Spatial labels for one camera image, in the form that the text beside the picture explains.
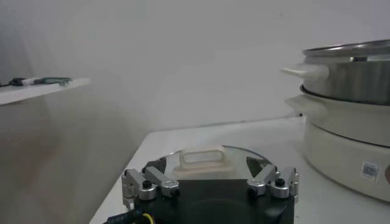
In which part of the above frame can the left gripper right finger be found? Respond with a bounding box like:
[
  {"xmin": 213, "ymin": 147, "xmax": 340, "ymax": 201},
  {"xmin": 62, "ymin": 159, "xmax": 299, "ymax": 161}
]
[{"xmin": 245, "ymin": 156, "xmax": 300, "ymax": 204}]

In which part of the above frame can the green circuit board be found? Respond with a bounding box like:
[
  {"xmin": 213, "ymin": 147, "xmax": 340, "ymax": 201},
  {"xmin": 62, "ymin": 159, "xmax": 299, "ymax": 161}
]
[{"xmin": 33, "ymin": 76, "xmax": 73, "ymax": 86}]

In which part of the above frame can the cream electric cooking pot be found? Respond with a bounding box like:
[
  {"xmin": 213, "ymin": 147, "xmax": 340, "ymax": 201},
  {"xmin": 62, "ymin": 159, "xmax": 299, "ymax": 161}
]
[{"xmin": 285, "ymin": 86, "xmax": 390, "ymax": 204}]

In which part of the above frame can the white side table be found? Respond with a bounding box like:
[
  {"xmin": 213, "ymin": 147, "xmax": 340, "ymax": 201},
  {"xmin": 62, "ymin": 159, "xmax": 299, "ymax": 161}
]
[{"xmin": 0, "ymin": 77, "xmax": 91, "ymax": 107}]

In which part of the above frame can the black looped cable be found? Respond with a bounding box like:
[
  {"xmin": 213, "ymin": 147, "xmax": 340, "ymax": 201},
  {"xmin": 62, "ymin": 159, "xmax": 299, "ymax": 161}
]
[{"xmin": 0, "ymin": 77, "xmax": 27, "ymax": 88}]

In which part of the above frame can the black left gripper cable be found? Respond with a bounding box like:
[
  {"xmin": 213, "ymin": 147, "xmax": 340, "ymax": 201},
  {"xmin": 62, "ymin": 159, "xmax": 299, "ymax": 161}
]
[{"xmin": 103, "ymin": 209, "xmax": 157, "ymax": 224}]

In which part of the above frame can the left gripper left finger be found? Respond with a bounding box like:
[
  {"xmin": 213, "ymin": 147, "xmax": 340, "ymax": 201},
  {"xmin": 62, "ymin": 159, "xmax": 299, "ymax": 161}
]
[{"xmin": 121, "ymin": 157, "xmax": 181, "ymax": 211}]

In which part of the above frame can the glass lid with cream handle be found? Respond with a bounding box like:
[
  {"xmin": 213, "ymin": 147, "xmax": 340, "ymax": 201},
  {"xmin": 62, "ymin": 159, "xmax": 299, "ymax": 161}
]
[{"xmin": 158, "ymin": 144, "xmax": 275, "ymax": 181}]

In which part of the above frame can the stainless steel steamer basket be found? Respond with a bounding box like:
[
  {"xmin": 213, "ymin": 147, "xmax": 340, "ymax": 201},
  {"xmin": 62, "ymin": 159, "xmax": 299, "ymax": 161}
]
[{"xmin": 280, "ymin": 39, "xmax": 390, "ymax": 107}]

